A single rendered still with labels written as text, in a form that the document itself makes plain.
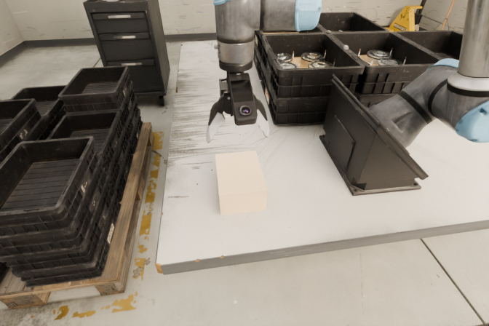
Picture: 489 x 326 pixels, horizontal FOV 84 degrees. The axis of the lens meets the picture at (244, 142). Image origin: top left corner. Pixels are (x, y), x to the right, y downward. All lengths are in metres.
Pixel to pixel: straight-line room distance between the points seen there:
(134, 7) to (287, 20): 1.91
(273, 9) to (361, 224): 0.54
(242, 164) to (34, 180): 0.92
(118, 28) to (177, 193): 1.84
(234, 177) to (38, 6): 4.41
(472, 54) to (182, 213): 0.73
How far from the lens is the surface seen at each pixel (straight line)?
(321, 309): 1.41
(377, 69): 1.04
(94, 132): 1.78
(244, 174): 0.73
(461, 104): 0.74
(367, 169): 0.78
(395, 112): 0.83
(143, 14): 2.37
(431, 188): 0.96
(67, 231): 1.14
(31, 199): 1.32
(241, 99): 0.55
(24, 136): 1.71
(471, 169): 1.11
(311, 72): 0.95
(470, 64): 0.72
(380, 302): 1.51
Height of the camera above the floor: 1.28
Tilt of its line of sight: 37 degrees down
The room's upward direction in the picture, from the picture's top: straight up
